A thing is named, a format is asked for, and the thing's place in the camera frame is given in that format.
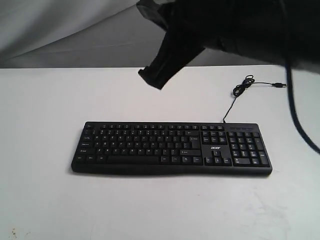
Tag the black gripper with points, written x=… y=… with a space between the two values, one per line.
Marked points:
x=190 y=27

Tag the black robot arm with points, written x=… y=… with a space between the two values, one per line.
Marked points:
x=264 y=30

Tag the black acer keyboard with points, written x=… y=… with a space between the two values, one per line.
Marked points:
x=171 y=148

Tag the grey backdrop cloth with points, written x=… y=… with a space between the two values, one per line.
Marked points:
x=76 y=34

